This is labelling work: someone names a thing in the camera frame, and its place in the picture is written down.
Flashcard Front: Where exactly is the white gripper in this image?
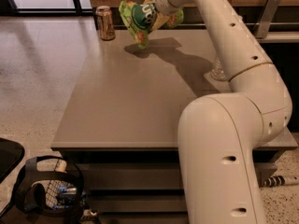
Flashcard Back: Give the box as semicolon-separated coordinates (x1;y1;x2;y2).
143;0;184;31

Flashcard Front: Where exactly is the green rice chip bag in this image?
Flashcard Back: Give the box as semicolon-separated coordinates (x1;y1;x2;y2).
119;0;184;49

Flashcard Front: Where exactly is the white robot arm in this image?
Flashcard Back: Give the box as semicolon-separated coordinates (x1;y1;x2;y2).
154;0;292;224

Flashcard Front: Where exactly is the orange soda can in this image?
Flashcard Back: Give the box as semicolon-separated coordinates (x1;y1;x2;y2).
96;6;116;41

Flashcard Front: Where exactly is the clear plastic water bottle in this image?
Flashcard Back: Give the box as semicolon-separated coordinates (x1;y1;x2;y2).
210;57;227;81

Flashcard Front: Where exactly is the grey drawer cabinet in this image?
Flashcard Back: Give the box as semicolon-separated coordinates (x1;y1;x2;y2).
50;29;298;224

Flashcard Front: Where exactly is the black chair seat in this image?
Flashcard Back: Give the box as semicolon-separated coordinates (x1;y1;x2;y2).
0;138;24;183

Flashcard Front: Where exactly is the striped black white pole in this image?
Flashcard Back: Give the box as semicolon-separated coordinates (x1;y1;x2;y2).
263;175;299;188

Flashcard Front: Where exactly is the right metal bracket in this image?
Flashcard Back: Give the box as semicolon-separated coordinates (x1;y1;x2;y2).
253;0;281;39

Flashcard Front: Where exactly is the black window frame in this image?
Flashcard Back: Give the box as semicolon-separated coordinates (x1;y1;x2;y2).
0;0;92;16

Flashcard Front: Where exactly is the black wire mesh basket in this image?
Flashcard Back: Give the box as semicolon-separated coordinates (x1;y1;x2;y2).
6;156;84;224

